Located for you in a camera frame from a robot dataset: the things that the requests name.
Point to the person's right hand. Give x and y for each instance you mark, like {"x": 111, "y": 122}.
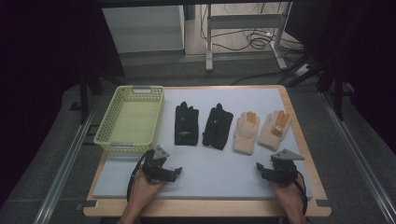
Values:
{"x": 288, "y": 196}

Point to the white cabinet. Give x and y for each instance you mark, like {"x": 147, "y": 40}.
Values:
{"x": 143, "y": 29}

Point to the white metal desk frame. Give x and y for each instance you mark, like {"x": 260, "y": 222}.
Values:
{"x": 246, "y": 21}

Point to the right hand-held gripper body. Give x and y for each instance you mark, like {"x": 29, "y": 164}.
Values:
{"x": 283, "y": 172}

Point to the black glove with white logo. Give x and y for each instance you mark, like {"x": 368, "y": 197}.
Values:
{"x": 186, "y": 127}

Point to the black metal stand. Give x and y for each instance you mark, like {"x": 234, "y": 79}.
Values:
{"x": 338, "y": 93}
{"x": 84, "y": 99}

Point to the yellow-green plastic basket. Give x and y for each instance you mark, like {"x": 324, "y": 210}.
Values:
{"x": 134, "y": 123}

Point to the white foam mat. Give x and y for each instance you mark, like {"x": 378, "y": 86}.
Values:
{"x": 218, "y": 174}

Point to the cream glove orange fingertips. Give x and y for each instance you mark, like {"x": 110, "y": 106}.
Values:
{"x": 246, "y": 133}

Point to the metal floor rail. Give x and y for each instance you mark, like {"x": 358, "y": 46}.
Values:
{"x": 62, "y": 174}
{"x": 358, "y": 155}

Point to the cream glove with small tag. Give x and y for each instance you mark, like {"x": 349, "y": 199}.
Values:
{"x": 270, "y": 133}

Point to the person's left hand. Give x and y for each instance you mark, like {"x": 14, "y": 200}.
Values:
{"x": 144, "y": 193}

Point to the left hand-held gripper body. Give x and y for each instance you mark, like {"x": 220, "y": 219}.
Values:
{"x": 154, "y": 166}

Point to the white power strip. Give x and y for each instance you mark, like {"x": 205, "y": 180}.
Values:
{"x": 303, "y": 70}

